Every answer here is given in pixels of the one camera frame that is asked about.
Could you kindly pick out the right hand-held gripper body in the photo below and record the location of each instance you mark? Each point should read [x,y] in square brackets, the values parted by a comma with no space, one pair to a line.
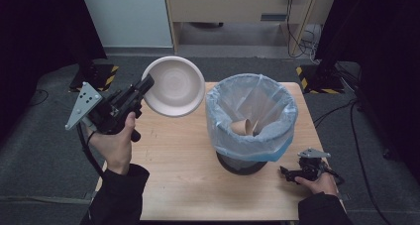
[312,164]

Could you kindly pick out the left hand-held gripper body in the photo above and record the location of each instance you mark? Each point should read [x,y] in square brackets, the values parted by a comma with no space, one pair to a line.
[105,114]

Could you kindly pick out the white disposable bowl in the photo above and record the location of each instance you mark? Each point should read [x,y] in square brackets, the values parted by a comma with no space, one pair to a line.
[175,86]

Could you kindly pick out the bin with blue liner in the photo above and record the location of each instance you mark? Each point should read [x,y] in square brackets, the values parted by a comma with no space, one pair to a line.
[261,142]

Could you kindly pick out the black mesh trash bin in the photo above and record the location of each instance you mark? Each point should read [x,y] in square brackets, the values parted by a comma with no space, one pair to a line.
[241,168]

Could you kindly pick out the wooden chopstick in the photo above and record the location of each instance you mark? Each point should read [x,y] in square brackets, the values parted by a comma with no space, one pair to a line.
[255,127]

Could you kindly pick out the brown paper cup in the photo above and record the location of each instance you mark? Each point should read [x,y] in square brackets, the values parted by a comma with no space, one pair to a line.
[241,127]

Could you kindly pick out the person's right hand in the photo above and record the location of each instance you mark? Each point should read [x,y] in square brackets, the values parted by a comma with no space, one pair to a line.
[322,184]

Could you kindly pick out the person's left hand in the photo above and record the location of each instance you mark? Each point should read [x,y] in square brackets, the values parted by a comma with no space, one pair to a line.
[114,149]

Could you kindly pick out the striped black stand base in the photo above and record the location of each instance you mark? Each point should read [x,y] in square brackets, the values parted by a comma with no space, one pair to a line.
[322,83]
[99,74]

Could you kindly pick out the dark curtain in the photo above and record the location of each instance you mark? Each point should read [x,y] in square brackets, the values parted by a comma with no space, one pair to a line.
[39,36]
[379,36]

